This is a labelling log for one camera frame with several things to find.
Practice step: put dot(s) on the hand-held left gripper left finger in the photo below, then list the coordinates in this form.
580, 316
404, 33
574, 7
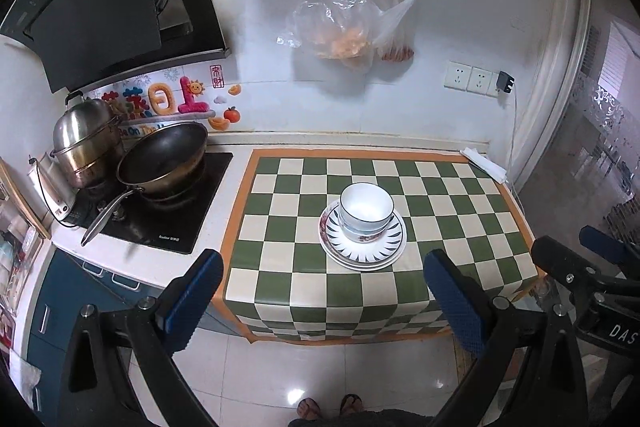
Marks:
195, 302

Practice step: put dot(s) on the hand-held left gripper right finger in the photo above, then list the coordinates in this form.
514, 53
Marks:
455, 307

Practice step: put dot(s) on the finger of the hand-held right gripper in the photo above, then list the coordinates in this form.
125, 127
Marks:
600, 239
555, 257

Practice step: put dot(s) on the blue leaf pattern plate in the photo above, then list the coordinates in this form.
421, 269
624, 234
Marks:
387, 248

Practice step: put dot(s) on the plain white plate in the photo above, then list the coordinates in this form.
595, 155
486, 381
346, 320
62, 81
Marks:
360, 266

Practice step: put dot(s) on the floral patterned bowl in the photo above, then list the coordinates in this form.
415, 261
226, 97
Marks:
362, 238

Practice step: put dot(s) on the large white bowl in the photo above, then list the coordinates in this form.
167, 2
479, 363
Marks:
367, 202

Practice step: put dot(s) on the floral rim plate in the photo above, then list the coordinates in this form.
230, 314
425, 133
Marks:
324, 229

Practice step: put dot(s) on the black cooktop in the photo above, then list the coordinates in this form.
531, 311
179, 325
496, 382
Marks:
195, 217

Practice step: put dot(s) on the green white checkered tablecloth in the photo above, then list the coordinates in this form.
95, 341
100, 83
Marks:
300, 257

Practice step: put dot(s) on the patterned glass door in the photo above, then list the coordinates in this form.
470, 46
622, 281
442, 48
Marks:
610, 117

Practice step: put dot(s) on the blue kitchen cabinet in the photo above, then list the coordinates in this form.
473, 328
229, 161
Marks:
65, 287

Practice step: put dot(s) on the person's right foot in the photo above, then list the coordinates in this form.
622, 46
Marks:
351, 404

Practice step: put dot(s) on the dark wok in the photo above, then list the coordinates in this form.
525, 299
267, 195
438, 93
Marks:
160, 157

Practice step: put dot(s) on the black charger plug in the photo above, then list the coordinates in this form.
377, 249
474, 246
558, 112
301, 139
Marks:
506, 82

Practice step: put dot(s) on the white kettle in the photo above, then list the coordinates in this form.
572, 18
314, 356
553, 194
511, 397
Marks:
50, 192

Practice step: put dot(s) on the steel steamer pot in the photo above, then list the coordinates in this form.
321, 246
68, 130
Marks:
85, 127

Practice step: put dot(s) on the white plastic bag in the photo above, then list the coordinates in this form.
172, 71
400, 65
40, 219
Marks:
396, 27

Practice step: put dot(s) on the clear plastic bag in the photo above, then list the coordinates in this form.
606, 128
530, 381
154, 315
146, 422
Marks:
340, 37

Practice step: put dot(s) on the black range hood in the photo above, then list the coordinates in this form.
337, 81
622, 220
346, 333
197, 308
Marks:
100, 7

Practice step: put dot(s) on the white door frame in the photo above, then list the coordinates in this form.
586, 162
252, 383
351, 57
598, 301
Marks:
555, 82

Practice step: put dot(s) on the white wall outlet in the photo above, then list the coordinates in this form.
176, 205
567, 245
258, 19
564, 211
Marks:
457, 76
482, 81

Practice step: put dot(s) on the colourful wall stickers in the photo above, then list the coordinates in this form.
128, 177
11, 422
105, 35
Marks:
165, 99

